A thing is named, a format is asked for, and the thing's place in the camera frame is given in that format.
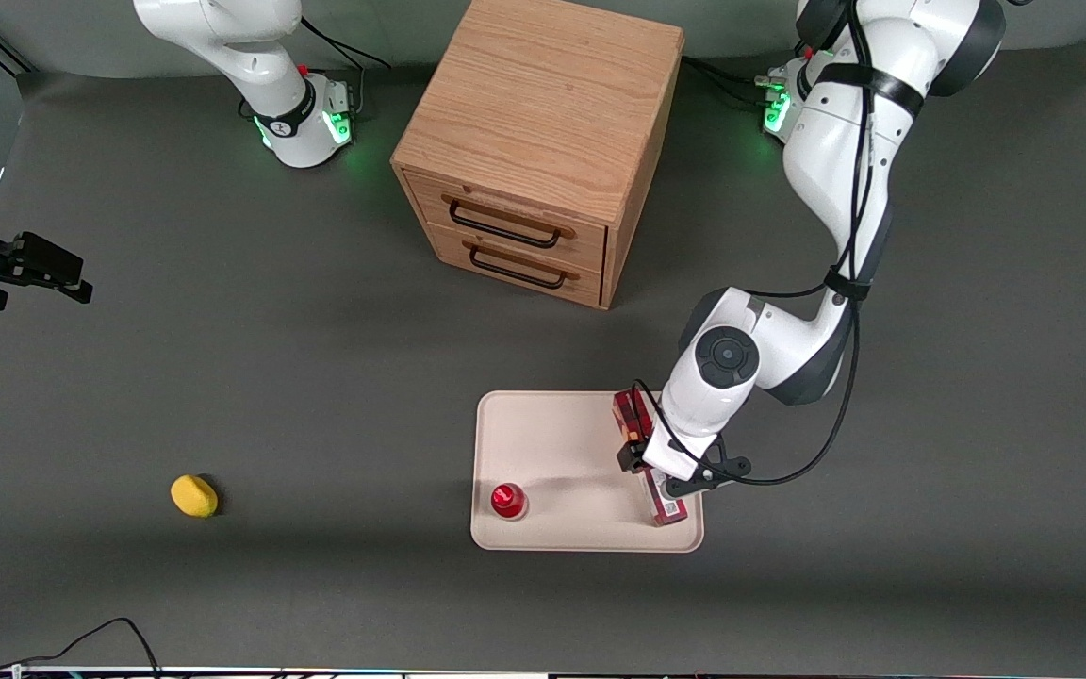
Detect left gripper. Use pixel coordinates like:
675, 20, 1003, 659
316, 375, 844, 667
617, 426, 723, 483

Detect red cookie box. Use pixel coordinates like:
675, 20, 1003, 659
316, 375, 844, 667
612, 388, 691, 528

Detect black cables at right arm base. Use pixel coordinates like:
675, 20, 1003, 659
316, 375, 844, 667
239, 16, 394, 122

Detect black cable with loop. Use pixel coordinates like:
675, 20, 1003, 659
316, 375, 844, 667
0, 618, 163, 679

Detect black cables at arm base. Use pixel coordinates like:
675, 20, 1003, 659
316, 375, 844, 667
239, 16, 394, 122
682, 55, 789, 110

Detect yellow lemon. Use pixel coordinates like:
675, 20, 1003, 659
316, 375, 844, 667
171, 474, 221, 519

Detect wooden drawer cabinet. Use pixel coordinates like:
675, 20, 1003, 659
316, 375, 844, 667
390, 0, 686, 311

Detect wooden drawer with black handle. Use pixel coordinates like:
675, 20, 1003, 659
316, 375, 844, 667
403, 170, 611, 275
425, 223, 606, 308

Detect beige plastic tray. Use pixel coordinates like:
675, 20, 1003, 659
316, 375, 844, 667
470, 390, 705, 554

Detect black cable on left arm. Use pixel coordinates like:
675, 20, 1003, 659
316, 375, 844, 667
631, 0, 885, 488

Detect red cup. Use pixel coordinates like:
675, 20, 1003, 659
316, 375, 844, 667
490, 482, 531, 522

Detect black cables at left arm base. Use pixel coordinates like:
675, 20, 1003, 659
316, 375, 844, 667
682, 55, 789, 110

